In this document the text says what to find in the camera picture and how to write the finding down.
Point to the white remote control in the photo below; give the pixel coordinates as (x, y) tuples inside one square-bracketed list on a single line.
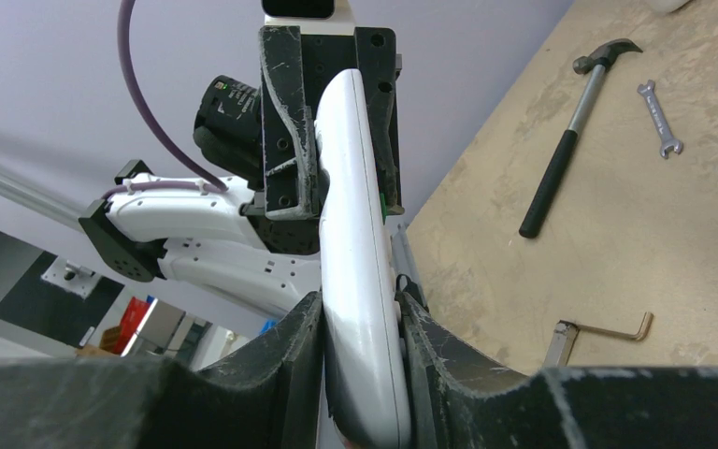
[(366, 385)]

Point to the aluminium rail frame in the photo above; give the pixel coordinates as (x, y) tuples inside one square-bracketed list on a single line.
[(52, 205)]

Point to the small hammer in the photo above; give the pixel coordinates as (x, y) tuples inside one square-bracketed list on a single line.
[(598, 63)]

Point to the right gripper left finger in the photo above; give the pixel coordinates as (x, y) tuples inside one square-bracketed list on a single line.
[(264, 395)]

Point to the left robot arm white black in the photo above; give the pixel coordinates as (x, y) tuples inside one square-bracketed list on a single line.
[(254, 239)]

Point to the white PVC pipe frame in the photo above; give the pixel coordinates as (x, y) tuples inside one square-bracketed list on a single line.
[(665, 6)]

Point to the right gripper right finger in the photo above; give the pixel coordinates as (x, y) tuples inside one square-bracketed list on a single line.
[(461, 398)]

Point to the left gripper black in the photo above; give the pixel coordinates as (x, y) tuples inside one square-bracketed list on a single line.
[(295, 71)]

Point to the small silver wrench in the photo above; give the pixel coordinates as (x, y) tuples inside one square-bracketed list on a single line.
[(669, 144)]

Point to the red box in background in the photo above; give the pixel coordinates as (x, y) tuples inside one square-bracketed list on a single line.
[(133, 316)]

